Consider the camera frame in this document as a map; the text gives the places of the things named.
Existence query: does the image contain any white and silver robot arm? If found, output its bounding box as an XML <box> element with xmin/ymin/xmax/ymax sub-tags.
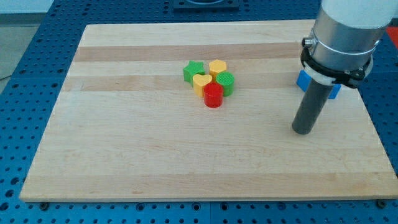
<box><xmin>301</xmin><ymin>0</ymin><xmax>397</xmax><ymax>88</ymax></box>

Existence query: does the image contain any light wooden board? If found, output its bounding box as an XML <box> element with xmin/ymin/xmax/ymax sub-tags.
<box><xmin>20</xmin><ymin>20</ymin><xmax>397</xmax><ymax>202</ymax></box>

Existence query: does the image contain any yellow hexagon block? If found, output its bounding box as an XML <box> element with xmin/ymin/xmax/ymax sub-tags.
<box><xmin>209</xmin><ymin>59</ymin><xmax>227</xmax><ymax>80</ymax></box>

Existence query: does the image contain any red cylinder block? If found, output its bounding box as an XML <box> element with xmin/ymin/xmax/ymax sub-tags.
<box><xmin>203</xmin><ymin>83</ymin><xmax>223</xmax><ymax>108</ymax></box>

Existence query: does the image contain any yellow heart block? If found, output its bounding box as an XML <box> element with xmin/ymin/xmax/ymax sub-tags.
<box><xmin>192</xmin><ymin>74</ymin><xmax>213</xmax><ymax>98</ymax></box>

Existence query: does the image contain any green cylinder block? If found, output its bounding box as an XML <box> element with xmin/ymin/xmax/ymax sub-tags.
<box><xmin>216</xmin><ymin>72</ymin><xmax>234</xmax><ymax>96</ymax></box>

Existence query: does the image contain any green star block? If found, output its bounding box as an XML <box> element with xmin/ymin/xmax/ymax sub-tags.
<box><xmin>183</xmin><ymin>60</ymin><xmax>205</xmax><ymax>86</ymax></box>

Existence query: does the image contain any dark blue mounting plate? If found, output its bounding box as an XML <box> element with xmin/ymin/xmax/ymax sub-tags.
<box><xmin>171</xmin><ymin>0</ymin><xmax>239</xmax><ymax>11</ymax></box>

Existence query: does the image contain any blue block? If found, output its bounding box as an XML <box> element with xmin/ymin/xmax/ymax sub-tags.
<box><xmin>296</xmin><ymin>70</ymin><xmax>341</xmax><ymax>99</ymax></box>

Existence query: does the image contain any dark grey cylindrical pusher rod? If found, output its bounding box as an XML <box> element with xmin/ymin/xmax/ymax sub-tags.
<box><xmin>292</xmin><ymin>80</ymin><xmax>333</xmax><ymax>135</ymax></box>

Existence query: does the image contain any black bolt left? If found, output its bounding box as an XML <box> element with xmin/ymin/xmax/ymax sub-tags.
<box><xmin>39</xmin><ymin>202</ymin><xmax>49</xmax><ymax>211</ymax></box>

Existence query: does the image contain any black bolt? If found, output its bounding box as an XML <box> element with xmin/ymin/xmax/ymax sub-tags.
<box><xmin>39</xmin><ymin>202</ymin><xmax>49</xmax><ymax>211</ymax></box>
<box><xmin>376</xmin><ymin>200</ymin><xmax>387</xmax><ymax>209</ymax></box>

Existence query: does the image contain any black bolt right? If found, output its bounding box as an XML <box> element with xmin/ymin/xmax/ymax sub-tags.
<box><xmin>376</xmin><ymin>200</ymin><xmax>387</xmax><ymax>209</ymax></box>

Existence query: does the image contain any red object at edge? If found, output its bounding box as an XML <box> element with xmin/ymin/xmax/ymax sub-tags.
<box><xmin>386</xmin><ymin>26</ymin><xmax>398</xmax><ymax>48</ymax></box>

